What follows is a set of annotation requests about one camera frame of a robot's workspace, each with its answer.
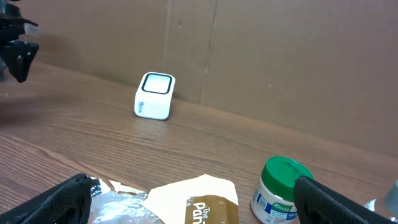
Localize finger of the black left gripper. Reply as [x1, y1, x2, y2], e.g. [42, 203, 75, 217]
[1, 40, 39, 83]

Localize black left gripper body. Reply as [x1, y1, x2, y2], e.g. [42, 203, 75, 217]
[1, 0, 39, 44]

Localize yellow liquid glass bottle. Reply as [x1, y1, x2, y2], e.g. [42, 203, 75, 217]
[364, 181, 398, 223]

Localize brown white snack bag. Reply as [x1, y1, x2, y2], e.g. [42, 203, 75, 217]
[88, 174, 239, 224]

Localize white barcode scanner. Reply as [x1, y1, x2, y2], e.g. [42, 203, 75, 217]
[134, 72, 175, 120]

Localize green white yogurt cup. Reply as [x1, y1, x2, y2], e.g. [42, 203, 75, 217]
[251, 156, 313, 224]

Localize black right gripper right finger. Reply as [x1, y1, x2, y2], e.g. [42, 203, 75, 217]
[293, 176, 394, 224]

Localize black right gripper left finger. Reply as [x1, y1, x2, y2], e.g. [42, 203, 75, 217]
[1, 174, 93, 224]

